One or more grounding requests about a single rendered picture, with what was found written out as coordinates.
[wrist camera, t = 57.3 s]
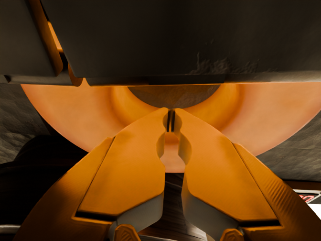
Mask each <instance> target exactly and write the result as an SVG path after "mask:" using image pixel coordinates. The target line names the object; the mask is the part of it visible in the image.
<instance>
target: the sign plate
mask: <svg viewBox="0 0 321 241"><path fill-rule="evenodd" d="M284 182H285V183H286V184H287V185H289V186H290V187H291V188H292V189H293V190H294V191H295V192H296V193H297V194H298V195H299V196H303V197H302V199H303V198H304V197H306V198H305V199H303V200H304V201H305V202H306V203H309V202H311V201H313V200H314V199H316V198H317V197H319V196H321V183H319V182H300V181H284ZM308 196H314V197H313V198H312V199H310V198H311V197H308ZM308 199H309V201H306V200H308Z"/></svg>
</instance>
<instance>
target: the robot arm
mask: <svg viewBox="0 0 321 241"><path fill-rule="evenodd" d="M170 125H171V132H173V133H174V134H175V135H176V137H177V138H178V140H179V145H178V156H179V157H180V158H181V159H182V160H183V161H184V163H185V165H186V167H185V171H184V178H183V185H182V193H181V196H182V207H183V214H184V217H185V218H186V220H187V221H188V222H189V223H191V224H192V225H194V226H195V227H197V228H199V229H200V230H202V231H203V232H205V233H206V237H207V241H321V219H320V218H319V216H318V215H317V214H316V213H315V212H314V211H313V209H312V208H311V207H310V206H309V205H308V204H307V203H306V202H305V201H304V200H303V199H302V198H301V197H300V196H299V195H298V194H297V193H296V192H295V191H294V190H293V189H292V188H291V187H290V186H289V185H287V184H286V183H285V182H284V181H283V180H282V179H281V178H279V177H278V176H277V175H276V174H275V173H273V172H272V171H271V170H270V169H269V168H268V167H266V166H265V165H264V164H263V163H262V162H261V161H260V160H258V159H257V158H256V157H255V156H254V155H252V153H251V152H249V151H248V150H247V149H246V148H245V147H244V146H242V145H241V144H240V143H232V142H231V141H230V140H229V139H228V138H227V137H225V136H224V135H223V134H222V133H221V132H219V131H218V130H217V129H216V128H214V127H213V126H211V125H209V124H208V123H206V122H204V121H202V120H201V119H199V118H197V117H195V116H194V115H192V114H190V113H188V112H186V111H184V110H183V109H180V108H176V109H168V108H160V109H158V110H156V111H154V112H152V113H150V114H149V115H147V116H145V117H143V118H141V119H139V120H137V121H135V122H133V123H132V124H130V125H128V126H127V127H125V128H124V129H123V130H121V131H120V132H119V133H118V134H117V135H115V136H114V137H113V138H108V137H107V138H105V139H104V140H103V141H102V142H101V143H100V144H99V145H98V146H97V147H95V148H94V149H93V150H92V151H91V152H89V153H88V154H87V155H86V156H85V157H84V158H82V159H81V160H80V161H79V162H78V163H77V164H75V165H74V166H73V167H72V168H71V169H70V170H68V171H67V172H66V173H65V174H64V175H63V176H61V177H60V178H59V179H58V180H57V181H56V182H55V183H54V184H53V185H52V186H51V187H50V188H49V189H48V190H47V191H46V193H45V194H44V195H43V196H42V197H41V198H40V200H39V201H38V202H37V203H36V205H35V206H34V207H33V209H32V210H31V211H30V213H29V214H28V216H27V217H26V219H25V220H24V222H23V223H22V225H21V226H20V228H19V229H18V231H17V233H16V234H15V236H14V238H13V240H12V241H141V240H140V238H139V236H138V234H137V233H138V232H139V231H141V230H143V229H145V228H146V227H148V226H150V225H151V224H153V223H155V222H157V221H158V220H159V219H160V218H161V217H162V211H163V199H164V185H165V166H164V164H163V163H162V162H161V160H160V158H161V157H162V156H163V155H164V145H165V134H166V133H167V132H169V128H170Z"/></svg>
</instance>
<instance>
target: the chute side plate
mask: <svg viewBox="0 0 321 241"><path fill-rule="evenodd" d="M41 3H42V5H43V7H44V9H45V12H46V14H47V16H48V18H49V21H50V23H51V25H52V27H53V30H54V32H55V34H56V36H57V39H58V41H59V43H60V45H61V48H62V50H63V52H64V54H65V57H66V59H67V61H68V63H69V66H70V68H71V70H72V72H73V74H74V76H75V77H77V78H90V77H142V76H178V75H213V74H249V73H284V72H320V71H321V0H41ZM41 3H40V0H0V75H10V76H28V77H57V76H58V75H59V74H60V72H61V71H62V69H63V63H62V60H61V57H60V55H59V52H58V49H57V47H56V44H55V41H54V38H53V35H52V33H51V30H50V27H49V24H48V22H47V19H46V16H45V14H44V11H43V8H42V5H41Z"/></svg>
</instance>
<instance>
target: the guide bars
mask: <svg viewBox="0 0 321 241"><path fill-rule="evenodd" d="M40 3H41V0H40ZM41 5H42V3H41ZM42 8H43V11H44V14H45V16H46V19H47V22H48V23H49V24H51V23H50V21H49V18H48V16H47V14H46V12H45V9H44V7H43V5H42ZM57 49H58V52H59V55H60V57H61V60H62V63H63V69H62V71H61V72H60V74H59V75H58V76H57V77H28V76H10V75H0V83H10V84H28V85H46V86H64V87H79V86H80V85H81V84H82V81H83V78H77V77H75V76H74V74H73V72H72V70H71V68H70V66H69V63H68V61H67V59H66V57H65V54H64V52H63V50H62V48H57ZM86 81H87V83H88V85H89V86H91V87H93V88H94V87H134V86H174V85H214V84H254V83H294V82H321V71H320V72H284V73H249V74H213V75H178V76H142V77H90V78H86Z"/></svg>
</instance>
